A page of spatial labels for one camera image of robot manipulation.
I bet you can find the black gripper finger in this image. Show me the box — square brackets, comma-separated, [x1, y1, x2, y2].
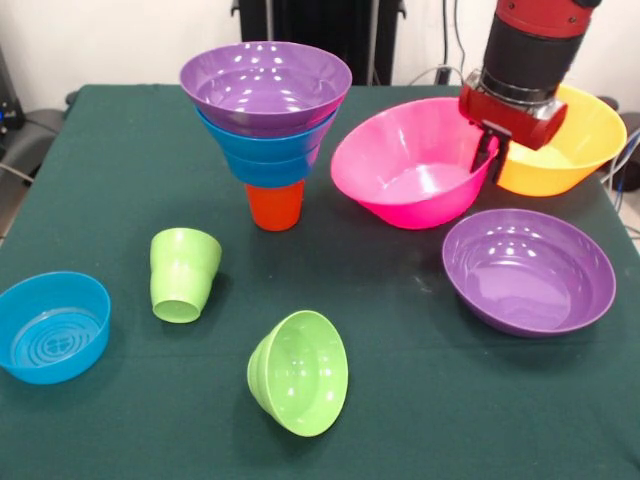
[491, 137, 512, 185]
[470, 128, 497, 174]

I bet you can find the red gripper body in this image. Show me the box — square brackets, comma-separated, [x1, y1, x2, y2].
[458, 69, 569, 152]

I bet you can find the pink bowl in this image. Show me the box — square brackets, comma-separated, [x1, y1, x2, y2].
[330, 97, 501, 231]

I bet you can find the deep smooth blue bowl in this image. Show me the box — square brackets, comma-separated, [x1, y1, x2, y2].
[194, 105, 337, 165]

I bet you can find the blue bowl with ringed bottom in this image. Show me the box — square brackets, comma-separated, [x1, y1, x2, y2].
[0, 271, 112, 386]
[224, 147, 318, 189]

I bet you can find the orange cup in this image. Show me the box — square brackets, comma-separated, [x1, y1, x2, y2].
[244, 178, 306, 232]

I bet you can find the purple bowl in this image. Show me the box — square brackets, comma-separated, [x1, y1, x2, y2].
[441, 208, 617, 339]
[179, 41, 353, 137]

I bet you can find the small green bowl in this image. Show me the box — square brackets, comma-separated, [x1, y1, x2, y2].
[246, 310, 350, 439]

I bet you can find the green cup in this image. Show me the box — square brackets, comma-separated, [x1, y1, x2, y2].
[149, 227, 224, 325]

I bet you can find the yellow-orange bowl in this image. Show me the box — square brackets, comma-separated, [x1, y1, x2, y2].
[494, 83, 629, 197]

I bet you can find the dark green tablecloth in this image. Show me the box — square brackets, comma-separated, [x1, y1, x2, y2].
[0, 83, 640, 480]

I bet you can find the black rounded seat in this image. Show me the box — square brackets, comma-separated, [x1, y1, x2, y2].
[7, 106, 67, 174]

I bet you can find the black equipment rack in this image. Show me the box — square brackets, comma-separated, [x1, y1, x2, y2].
[0, 47, 25, 151]

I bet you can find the black plug with grey cable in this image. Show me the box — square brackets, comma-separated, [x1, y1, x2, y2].
[409, 63, 464, 86]

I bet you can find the light blue cable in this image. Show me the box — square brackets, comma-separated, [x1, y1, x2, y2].
[597, 127, 640, 194]

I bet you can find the grey floor cable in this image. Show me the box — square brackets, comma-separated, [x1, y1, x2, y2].
[0, 162, 35, 184]

